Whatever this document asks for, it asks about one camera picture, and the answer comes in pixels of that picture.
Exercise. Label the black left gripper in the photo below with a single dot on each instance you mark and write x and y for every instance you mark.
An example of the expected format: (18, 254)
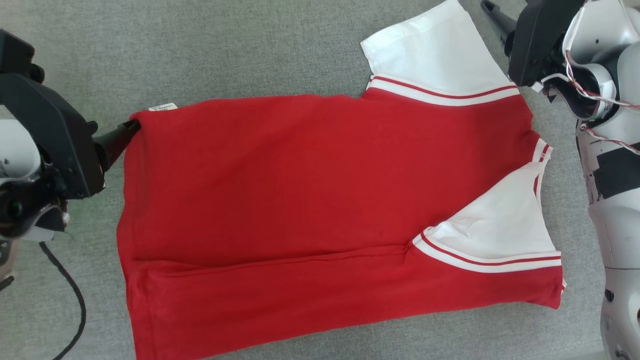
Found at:
(55, 135)

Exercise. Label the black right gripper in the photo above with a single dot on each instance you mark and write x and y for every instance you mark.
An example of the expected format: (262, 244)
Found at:
(542, 40)

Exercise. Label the red Bulls jersey white sleeves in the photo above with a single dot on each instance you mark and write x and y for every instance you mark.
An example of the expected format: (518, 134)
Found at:
(300, 200)

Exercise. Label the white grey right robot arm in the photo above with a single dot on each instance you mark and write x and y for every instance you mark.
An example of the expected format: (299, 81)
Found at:
(620, 225)

